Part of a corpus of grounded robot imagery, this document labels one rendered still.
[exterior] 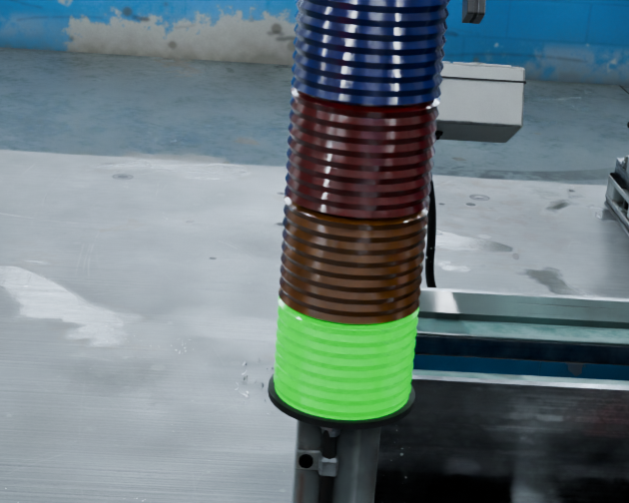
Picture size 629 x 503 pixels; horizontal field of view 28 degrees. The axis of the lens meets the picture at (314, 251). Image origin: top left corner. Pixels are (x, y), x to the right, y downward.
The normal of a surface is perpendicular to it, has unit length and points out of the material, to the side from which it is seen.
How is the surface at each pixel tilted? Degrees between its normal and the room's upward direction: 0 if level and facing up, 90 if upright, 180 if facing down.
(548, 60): 90
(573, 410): 90
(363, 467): 90
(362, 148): 65
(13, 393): 0
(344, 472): 90
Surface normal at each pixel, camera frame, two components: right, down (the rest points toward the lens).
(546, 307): 0.06, -0.42
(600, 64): 0.01, 0.34
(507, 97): 0.04, -0.10
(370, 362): 0.33, -0.07
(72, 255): 0.07, -0.94
